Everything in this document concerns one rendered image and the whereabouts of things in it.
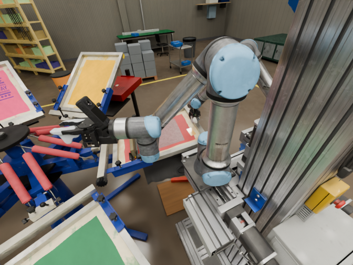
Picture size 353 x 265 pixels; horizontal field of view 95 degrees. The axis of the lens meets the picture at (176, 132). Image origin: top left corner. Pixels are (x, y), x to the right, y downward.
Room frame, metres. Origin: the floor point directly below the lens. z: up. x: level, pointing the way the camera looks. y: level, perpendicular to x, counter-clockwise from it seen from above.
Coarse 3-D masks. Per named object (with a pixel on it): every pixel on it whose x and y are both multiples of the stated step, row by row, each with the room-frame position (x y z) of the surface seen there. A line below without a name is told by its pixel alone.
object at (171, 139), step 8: (184, 128) 1.17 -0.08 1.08; (160, 136) 1.11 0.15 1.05; (168, 136) 1.10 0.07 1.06; (176, 136) 1.08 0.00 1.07; (184, 136) 1.06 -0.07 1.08; (192, 136) 1.04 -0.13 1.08; (160, 144) 1.01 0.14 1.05; (168, 144) 1.00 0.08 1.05; (176, 144) 0.98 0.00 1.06; (128, 152) 0.98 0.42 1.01; (128, 160) 0.89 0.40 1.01
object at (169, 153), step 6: (186, 108) 1.43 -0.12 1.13; (198, 126) 1.12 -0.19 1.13; (114, 144) 1.07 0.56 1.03; (186, 144) 0.93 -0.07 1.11; (192, 144) 0.92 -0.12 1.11; (114, 150) 0.99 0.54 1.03; (168, 150) 0.89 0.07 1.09; (174, 150) 0.88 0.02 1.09; (180, 150) 0.88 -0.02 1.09; (186, 150) 0.89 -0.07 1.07; (114, 156) 0.92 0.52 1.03; (162, 156) 0.85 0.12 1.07; (168, 156) 0.86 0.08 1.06; (114, 162) 0.86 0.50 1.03
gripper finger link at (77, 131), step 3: (72, 129) 0.42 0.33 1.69; (75, 129) 0.42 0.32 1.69; (78, 129) 0.42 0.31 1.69; (81, 129) 0.42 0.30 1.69; (84, 129) 0.43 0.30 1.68; (63, 132) 0.42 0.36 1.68; (66, 132) 0.41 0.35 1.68; (69, 132) 0.41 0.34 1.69; (72, 132) 0.41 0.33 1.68; (75, 132) 0.41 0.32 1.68; (78, 132) 0.41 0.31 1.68; (81, 132) 0.42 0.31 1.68
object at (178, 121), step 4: (176, 116) 1.38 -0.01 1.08; (180, 116) 1.36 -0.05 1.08; (172, 120) 1.32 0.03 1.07; (176, 120) 1.30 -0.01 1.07; (180, 120) 1.29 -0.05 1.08; (184, 120) 1.28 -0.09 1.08; (168, 124) 1.27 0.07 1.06; (172, 124) 1.26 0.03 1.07; (176, 124) 1.25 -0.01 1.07; (180, 124) 1.24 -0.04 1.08; (184, 124) 1.23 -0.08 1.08; (164, 128) 1.21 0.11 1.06; (168, 128) 1.21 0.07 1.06; (172, 128) 1.19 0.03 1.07; (176, 128) 1.18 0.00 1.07; (164, 132) 1.15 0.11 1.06; (124, 140) 1.14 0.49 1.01; (128, 140) 1.13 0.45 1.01; (124, 144) 1.09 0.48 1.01; (128, 144) 1.08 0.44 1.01
